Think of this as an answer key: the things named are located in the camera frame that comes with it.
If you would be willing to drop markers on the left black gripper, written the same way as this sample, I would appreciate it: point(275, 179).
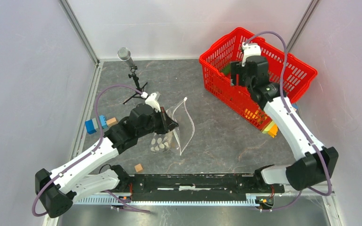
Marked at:
point(167, 124)

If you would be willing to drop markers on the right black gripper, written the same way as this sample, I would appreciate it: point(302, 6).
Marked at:
point(236, 68)

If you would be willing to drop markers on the polka dot zip bag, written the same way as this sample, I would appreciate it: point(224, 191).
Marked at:
point(178, 139)

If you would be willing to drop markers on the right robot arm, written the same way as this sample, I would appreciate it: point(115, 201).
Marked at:
point(314, 163)

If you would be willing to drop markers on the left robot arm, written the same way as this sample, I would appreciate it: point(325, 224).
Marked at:
point(57, 190)

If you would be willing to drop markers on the green toy cucumber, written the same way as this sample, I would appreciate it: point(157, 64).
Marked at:
point(226, 70)

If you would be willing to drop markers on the black tripod stand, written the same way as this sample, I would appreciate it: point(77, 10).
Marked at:
point(139, 88)

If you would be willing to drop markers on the small wooden cube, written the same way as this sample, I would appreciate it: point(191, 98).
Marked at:
point(138, 168)

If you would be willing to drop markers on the tan wooden block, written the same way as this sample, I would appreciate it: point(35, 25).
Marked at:
point(111, 122)

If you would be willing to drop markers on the yellow green toy blocks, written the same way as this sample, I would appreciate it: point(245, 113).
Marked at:
point(270, 129)

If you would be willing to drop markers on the blue green toy blocks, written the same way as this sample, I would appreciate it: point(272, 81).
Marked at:
point(92, 124)

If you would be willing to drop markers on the silver microphone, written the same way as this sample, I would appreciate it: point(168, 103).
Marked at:
point(124, 54)

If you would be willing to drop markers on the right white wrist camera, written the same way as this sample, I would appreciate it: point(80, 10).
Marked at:
point(249, 49)

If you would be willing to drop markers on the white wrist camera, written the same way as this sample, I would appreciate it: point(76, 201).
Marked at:
point(152, 100)
point(249, 49)

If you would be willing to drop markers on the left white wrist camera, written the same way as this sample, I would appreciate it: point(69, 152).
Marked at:
point(152, 100)

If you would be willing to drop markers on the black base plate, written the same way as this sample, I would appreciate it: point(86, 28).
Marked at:
point(193, 187)

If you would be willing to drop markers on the white cable tray rail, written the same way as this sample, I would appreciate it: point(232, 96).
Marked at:
point(106, 199)

